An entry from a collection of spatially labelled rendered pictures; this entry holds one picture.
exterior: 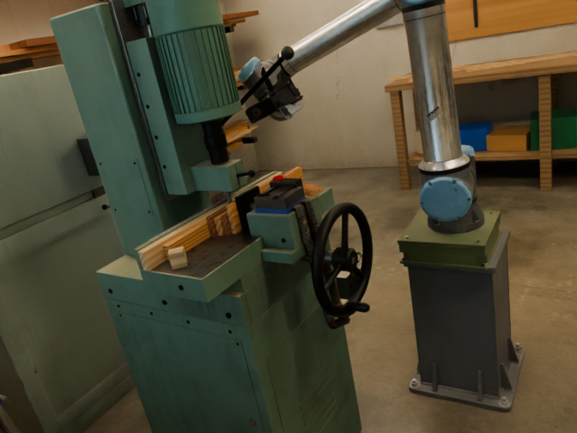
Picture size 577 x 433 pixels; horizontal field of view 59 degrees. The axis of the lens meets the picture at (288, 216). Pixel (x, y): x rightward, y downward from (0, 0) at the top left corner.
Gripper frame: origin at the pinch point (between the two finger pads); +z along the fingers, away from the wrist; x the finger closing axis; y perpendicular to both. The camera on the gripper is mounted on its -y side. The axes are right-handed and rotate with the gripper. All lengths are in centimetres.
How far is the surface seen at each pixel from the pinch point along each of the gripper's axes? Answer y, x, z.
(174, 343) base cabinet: -60, 45, -6
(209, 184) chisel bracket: -27.7, 11.7, -3.0
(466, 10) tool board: 180, -19, -264
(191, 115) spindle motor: -21.2, -4.3, 9.1
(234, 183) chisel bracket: -21.5, 15.1, 0.1
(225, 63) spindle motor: -7.4, -11.2, 8.6
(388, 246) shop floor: 27, 90, -180
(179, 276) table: -41, 28, 22
